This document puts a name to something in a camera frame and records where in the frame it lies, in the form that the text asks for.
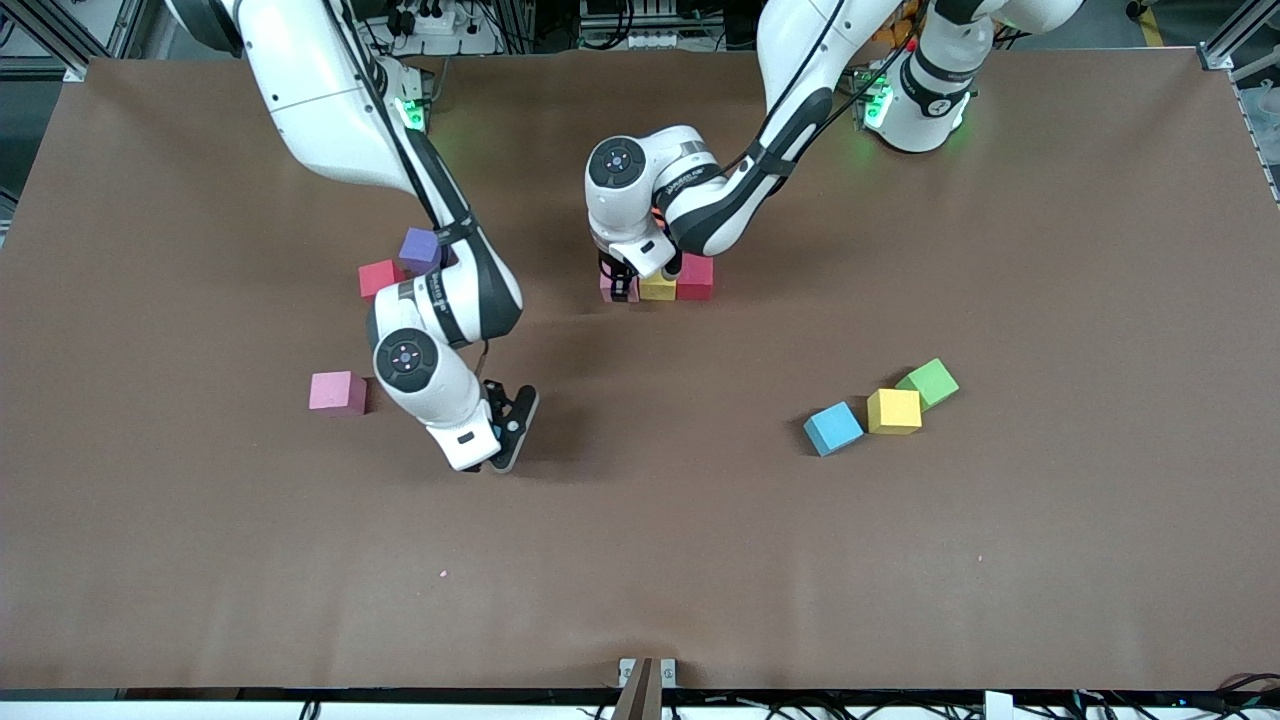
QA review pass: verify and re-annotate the crimson foam block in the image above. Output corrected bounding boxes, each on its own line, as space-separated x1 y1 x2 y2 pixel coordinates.
677 253 716 302

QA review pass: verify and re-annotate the blue foam block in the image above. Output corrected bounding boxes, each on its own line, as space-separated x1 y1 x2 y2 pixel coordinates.
803 401 865 457

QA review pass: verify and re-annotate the light purple foam block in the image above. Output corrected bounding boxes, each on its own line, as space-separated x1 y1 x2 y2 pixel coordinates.
398 227 447 277

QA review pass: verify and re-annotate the red foam block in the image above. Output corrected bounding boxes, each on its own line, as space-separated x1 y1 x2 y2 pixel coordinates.
359 259 407 300

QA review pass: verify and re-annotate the brown table cover mat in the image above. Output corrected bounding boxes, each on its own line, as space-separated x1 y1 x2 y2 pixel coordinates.
0 48 1280 693

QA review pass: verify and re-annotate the grey equipment rack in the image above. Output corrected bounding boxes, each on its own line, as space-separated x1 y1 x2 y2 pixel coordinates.
578 0 706 51

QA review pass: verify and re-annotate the white power strip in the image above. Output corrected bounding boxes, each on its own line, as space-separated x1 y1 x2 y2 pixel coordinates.
388 5 471 39

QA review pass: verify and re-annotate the green foam block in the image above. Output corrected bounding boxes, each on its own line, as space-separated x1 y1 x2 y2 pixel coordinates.
894 358 960 411

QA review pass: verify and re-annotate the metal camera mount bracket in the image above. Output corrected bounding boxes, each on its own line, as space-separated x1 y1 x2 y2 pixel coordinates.
617 657 678 720

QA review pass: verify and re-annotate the aluminium frame post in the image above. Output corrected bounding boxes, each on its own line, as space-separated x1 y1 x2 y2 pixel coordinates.
0 0 91 81
1200 0 1280 71

